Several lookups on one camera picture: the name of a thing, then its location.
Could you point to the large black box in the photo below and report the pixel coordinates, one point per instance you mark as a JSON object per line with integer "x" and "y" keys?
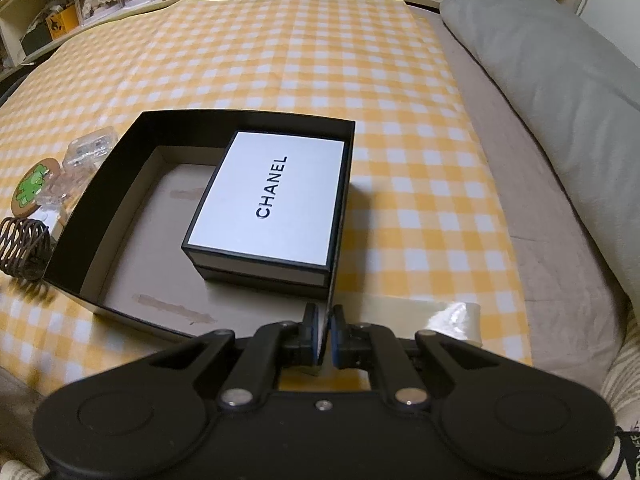
{"x": 125, "y": 200}

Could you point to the dark grey box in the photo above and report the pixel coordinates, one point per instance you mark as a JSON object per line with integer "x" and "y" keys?
{"x": 34, "y": 40}

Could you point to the yellow checked cloth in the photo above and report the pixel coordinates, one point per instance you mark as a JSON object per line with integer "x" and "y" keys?
{"x": 300, "y": 60}

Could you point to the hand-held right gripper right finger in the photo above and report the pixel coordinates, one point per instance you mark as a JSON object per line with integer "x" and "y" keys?
{"x": 335, "y": 336}

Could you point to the grey bed sheet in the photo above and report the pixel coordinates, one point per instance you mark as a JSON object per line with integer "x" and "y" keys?
{"x": 545, "y": 270}

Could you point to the clear plastic hair clip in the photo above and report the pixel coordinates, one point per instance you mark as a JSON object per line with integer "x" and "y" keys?
{"x": 57, "y": 190}

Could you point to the yellow cardboard box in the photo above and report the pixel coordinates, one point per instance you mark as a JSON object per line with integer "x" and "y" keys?
{"x": 62, "y": 22}

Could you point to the grey pillow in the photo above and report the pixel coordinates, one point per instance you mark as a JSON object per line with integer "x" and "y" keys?
{"x": 550, "y": 110}

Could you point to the clear plastic case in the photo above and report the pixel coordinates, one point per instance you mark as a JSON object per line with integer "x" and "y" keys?
{"x": 90, "y": 147}

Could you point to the round green elephant coaster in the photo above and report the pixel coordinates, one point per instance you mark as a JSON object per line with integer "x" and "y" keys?
{"x": 34, "y": 183}

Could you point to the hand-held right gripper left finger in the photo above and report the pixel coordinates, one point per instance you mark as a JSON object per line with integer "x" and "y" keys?
{"x": 313, "y": 331}

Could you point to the striped beige blanket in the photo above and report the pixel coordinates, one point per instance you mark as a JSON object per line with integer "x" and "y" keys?
{"x": 622, "y": 400}

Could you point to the white gift box black trim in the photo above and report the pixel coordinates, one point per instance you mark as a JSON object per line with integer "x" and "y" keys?
{"x": 270, "y": 195}

